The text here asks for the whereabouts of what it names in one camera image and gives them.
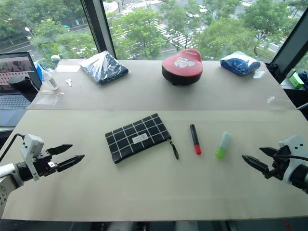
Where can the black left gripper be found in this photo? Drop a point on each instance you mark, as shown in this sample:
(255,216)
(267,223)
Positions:
(44,166)

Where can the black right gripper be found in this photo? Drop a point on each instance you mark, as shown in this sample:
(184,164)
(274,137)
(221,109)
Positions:
(280,163)

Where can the green glue stick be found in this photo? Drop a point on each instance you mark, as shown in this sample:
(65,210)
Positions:
(222,148)

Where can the red black marker pen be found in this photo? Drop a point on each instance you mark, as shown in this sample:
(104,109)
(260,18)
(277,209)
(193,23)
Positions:
(194,138)

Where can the black grid pattern pouch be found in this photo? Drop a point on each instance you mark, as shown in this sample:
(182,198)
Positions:
(137,137)

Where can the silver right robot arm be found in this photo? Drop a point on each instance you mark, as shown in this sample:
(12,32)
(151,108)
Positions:
(300,176)

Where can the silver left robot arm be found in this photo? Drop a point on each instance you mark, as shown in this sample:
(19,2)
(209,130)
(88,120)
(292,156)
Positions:
(7,174)

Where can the laptop computer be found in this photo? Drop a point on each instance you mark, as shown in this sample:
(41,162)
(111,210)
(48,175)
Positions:
(14,101)

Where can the small clear plastic scrap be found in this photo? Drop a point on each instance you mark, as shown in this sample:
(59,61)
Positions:
(274,99)

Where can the clear crumpled plastic bag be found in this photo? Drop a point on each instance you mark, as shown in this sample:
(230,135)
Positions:
(48,97)

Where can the small silver key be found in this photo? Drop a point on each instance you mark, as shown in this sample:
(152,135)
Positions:
(69,82)

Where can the white spray bottle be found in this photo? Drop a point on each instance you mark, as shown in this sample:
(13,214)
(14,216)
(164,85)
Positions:
(51,81)

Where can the clear plastic wrapper piece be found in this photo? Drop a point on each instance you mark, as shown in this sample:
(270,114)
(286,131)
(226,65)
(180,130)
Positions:
(258,74)

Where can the green small box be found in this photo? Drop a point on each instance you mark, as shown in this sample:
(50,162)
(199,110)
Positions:
(296,80)

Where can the dark blue crumpled cloth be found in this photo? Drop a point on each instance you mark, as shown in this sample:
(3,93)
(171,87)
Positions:
(304,78)

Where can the blue plastic container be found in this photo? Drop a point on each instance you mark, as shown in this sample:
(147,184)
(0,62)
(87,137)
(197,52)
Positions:
(41,67)

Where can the dark navy cloth in bag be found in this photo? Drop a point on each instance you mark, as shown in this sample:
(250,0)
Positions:
(106,68)

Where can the blue cloth in bag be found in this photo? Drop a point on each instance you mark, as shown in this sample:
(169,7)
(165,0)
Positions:
(239,63)

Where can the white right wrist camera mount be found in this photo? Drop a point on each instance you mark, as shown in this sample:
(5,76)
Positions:
(294,144)

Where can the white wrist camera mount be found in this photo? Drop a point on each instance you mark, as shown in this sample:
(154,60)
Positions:
(31,144)
(294,144)

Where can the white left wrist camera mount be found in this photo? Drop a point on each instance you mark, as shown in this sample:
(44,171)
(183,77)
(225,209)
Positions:
(31,144)

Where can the black slanted window frame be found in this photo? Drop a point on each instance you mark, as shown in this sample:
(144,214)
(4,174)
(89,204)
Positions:
(290,50)

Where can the black window frame pillar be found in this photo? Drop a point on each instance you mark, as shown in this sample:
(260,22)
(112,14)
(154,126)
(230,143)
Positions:
(98,26)

